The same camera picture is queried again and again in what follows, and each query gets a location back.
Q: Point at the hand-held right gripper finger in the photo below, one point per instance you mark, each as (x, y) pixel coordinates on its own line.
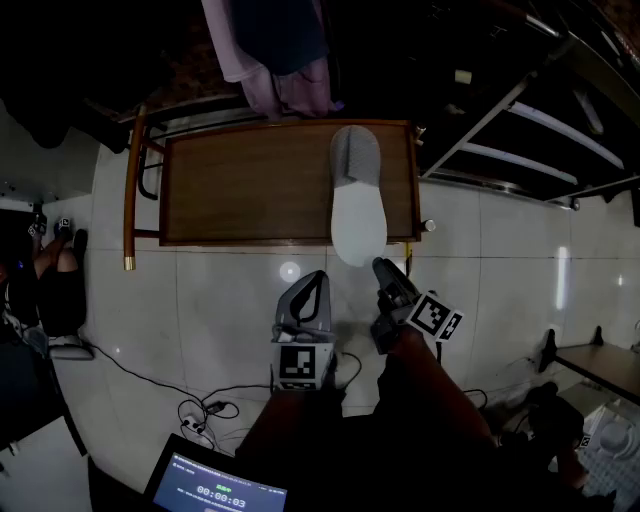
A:
(404, 285)
(384, 277)

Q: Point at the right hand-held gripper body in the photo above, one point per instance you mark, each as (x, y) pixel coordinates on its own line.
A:
(431, 316)

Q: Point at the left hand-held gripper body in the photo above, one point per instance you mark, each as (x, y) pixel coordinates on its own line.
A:
(298, 361)

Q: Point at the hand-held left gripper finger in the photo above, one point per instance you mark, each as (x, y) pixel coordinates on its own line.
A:
(324, 310)
(291, 302)

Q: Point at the person's left forearm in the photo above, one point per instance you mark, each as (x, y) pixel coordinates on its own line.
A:
(295, 415)

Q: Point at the person's right forearm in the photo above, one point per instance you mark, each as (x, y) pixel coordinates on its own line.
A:
(430, 385)

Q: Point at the yellow black floor tape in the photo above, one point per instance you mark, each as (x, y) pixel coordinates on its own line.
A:
(407, 257)

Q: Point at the white power strip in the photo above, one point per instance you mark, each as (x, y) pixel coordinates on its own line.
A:
(196, 427)

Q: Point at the person's dark shorts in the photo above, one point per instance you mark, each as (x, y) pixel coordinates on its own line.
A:
(380, 470)

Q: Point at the laptop with timer screen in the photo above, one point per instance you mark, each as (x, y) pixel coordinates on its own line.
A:
(215, 487)

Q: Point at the grey table with black brackets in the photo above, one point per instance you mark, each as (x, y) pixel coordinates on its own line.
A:
(600, 362)

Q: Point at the purple hanging garment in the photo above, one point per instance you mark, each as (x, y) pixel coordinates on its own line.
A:
(295, 85)

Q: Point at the grey flat floor box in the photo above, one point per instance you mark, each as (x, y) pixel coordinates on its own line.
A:
(70, 350)

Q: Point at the black box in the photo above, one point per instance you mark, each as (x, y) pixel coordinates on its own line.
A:
(636, 200)

